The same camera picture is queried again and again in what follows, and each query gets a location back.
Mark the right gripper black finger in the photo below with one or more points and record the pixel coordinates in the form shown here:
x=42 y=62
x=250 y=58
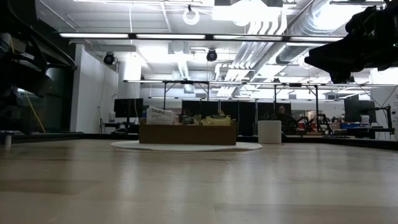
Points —
x=335 y=53
x=335 y=64

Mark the green yellow tea bag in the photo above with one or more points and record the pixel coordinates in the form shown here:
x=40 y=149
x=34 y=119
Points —
x=217 y=120

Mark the beige tea bag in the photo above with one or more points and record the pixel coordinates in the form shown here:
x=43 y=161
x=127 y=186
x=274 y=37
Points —
x=188 y=119

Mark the white orange tea bag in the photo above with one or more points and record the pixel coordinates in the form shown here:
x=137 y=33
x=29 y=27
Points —
x=160 y=116

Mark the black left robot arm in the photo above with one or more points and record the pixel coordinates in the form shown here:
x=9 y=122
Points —
x=21 y=81

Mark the black background robot arm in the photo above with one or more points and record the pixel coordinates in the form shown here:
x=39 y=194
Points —
x=317 y=123

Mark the black computer monitor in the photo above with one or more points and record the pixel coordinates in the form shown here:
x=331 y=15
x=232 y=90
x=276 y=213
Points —
x=359 y=110
x=128 y=108

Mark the blue bin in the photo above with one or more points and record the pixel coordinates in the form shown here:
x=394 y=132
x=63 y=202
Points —
x=349 y=125

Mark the white bucket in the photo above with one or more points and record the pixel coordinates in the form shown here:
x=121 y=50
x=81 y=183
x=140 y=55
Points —
x=365 y=120

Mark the person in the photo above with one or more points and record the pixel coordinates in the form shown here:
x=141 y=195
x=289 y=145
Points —
x=282 y=112

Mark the LED strip light bar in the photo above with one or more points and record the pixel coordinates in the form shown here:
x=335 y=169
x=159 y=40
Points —
x=248 y=38

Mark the small plant in white pot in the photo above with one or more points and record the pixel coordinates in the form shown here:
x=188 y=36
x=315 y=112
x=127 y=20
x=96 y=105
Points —
x=269 y=132

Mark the white round plate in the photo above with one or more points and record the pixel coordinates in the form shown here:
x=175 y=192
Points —
x=248 y=146

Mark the wooden three-compartment box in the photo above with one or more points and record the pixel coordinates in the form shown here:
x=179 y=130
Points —
x=186 y=135

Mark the white bottle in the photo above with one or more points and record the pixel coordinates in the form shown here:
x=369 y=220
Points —
x=112 y=117

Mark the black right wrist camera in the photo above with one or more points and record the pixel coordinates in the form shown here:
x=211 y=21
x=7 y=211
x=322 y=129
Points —
x=362 y=18

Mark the silver ventilation duct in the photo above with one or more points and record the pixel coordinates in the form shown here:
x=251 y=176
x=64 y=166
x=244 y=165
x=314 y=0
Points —
x=311 y=28

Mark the black metal frame stand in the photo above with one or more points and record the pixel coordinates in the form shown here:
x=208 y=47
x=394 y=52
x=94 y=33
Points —
x=186 y=82
x=295 y=84

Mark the black partition wall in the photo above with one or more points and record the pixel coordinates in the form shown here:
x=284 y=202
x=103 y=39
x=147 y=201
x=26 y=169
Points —
x=245 y=115

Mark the black ceiling camera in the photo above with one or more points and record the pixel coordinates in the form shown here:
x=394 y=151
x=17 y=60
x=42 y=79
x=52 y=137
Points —
x=109 y=58
x=211 y=55

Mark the small white post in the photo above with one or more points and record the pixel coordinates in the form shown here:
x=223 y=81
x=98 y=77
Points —
x=7 y=140

